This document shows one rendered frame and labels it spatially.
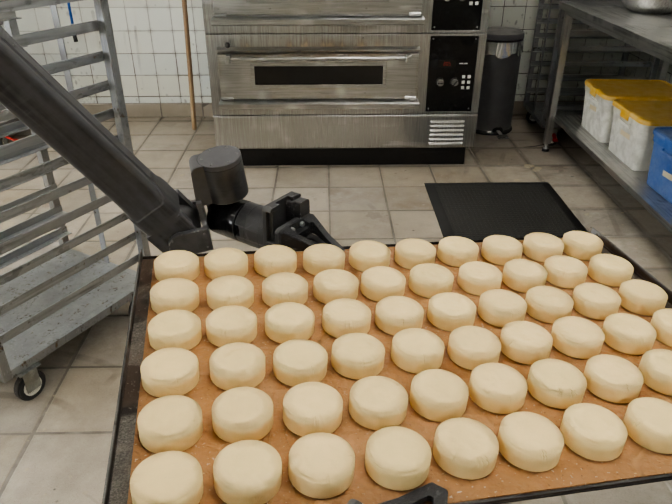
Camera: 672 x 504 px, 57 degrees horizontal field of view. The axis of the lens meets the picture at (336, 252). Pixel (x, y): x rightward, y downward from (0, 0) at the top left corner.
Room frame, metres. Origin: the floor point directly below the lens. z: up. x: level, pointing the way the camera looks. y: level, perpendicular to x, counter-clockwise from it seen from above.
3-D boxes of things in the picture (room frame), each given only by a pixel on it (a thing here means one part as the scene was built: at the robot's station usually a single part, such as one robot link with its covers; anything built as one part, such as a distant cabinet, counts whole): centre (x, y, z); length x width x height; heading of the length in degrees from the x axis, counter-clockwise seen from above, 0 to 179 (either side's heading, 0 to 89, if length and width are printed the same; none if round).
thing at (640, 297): (0.59, -0.35, 0.99); 0.05 x 0.05 x 0.02
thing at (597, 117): (3.40, -1.64, 0.36); 0.47 x 0.39 x 0.26; 89
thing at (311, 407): (0.39, 0.02, 1.01); 0.05 x 0.05 x 0.02
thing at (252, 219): (0.74, 0.09, 1.00); 0.07 x 0.07 x 0.10; 56
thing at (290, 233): (0.70, 0.03, 0.99); 0.09 x 0.07 x 0.07; 56
